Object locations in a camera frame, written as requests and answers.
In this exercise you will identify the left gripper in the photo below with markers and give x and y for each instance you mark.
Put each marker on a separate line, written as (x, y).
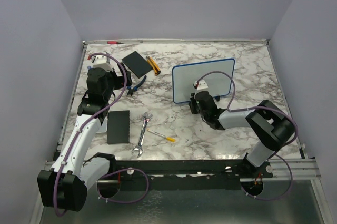
(120, 80)

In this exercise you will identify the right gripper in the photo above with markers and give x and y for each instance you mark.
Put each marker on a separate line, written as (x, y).
(192, 103)

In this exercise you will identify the blue framed whiteboard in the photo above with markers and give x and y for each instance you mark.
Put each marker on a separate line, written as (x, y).
(214, 73)

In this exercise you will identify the yellow white marker pen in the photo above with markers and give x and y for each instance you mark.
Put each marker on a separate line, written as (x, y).
(161, 135)

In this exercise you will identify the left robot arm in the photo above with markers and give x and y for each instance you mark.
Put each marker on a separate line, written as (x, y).
(65, 185)

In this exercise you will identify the black flat pad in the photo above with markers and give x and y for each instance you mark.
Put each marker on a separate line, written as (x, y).
(137, 64)

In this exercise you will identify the black rectangular box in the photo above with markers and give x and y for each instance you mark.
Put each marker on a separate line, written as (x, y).
(118, 127)

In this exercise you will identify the yellow black utility knife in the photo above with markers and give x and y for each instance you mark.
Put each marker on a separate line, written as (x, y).
(154, 66)

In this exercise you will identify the small white container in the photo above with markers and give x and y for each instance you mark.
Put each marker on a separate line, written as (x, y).
(103, 128)

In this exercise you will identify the silver open-end wrench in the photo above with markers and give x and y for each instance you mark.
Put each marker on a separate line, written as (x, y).
(139, 146)

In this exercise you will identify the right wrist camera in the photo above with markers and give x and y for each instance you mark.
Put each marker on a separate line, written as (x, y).
(200, 85)

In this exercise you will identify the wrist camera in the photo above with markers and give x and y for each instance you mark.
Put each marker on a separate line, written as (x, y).
(101, 61)
(200, 85)

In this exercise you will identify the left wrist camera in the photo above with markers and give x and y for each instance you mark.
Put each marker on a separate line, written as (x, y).
(101, 61)

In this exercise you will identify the red marker on rail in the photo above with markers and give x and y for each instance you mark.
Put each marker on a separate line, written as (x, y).
(114, 42)

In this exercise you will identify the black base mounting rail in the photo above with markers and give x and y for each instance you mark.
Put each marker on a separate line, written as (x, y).
(138, 175)

